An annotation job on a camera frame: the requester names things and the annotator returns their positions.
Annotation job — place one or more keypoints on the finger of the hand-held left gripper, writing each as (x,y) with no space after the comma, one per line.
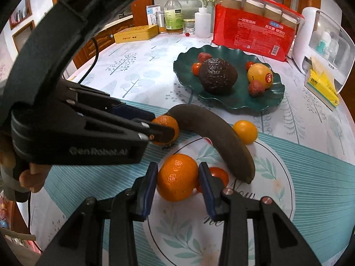
(160,134)
(130,112)

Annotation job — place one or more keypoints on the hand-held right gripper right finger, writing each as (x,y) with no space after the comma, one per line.
(206,191)

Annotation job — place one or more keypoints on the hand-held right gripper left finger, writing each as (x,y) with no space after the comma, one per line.
(148,191)

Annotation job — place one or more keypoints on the orange tangerine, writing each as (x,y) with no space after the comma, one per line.
(166,123)
(177,177)

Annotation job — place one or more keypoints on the dark green scalloped plate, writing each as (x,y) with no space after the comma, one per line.
(188,88)

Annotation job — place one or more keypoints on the red cherry tomato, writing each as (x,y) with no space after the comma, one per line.
(249,66)
(196,68)
(219,175)

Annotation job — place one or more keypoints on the dark avocado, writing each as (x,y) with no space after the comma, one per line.
(218,76)

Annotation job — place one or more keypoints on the orange with red sticker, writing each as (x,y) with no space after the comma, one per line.
(258,74)

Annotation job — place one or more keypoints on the person's left hand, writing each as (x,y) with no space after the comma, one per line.
(33,177)

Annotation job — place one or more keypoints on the wooden lower kitchen cabinet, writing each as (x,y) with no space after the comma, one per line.
(102,40)

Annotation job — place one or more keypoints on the round white leaf-print placemat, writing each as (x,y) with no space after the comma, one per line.
(177,232)

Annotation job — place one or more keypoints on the dark overripe banana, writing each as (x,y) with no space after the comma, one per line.
(216,135)

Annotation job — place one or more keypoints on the small yellow-orange citrus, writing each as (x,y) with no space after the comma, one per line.
(245,132)

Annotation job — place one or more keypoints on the yellow tin box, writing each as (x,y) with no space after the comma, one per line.
(136,33)

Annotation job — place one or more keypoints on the small metal can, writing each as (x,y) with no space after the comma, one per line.
(160,22)

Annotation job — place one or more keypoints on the white and blue carton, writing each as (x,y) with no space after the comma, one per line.
(153,15)

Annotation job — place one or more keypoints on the small glass jar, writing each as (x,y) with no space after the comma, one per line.
(189,27)

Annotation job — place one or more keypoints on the glass bottle with green label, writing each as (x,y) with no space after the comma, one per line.
(173,13)

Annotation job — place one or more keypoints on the teal striped table runner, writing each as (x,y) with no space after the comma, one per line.
(319,185)

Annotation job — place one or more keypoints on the white squeeze bottle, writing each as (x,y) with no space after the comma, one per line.
(202,23)

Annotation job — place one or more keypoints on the red paper cup package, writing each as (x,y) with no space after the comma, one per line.
(249,33)

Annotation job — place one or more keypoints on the brown jar with white lid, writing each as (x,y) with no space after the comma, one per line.
(253,6)
(273,12)
(288,20)
(231,0)

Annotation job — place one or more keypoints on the yellow tissue pack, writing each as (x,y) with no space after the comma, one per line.
(323,84)

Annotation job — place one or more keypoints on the white cosmetics storage box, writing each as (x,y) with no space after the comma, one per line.
(305,41)

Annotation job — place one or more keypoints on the wooden wall frame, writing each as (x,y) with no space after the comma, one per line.
(15,36)

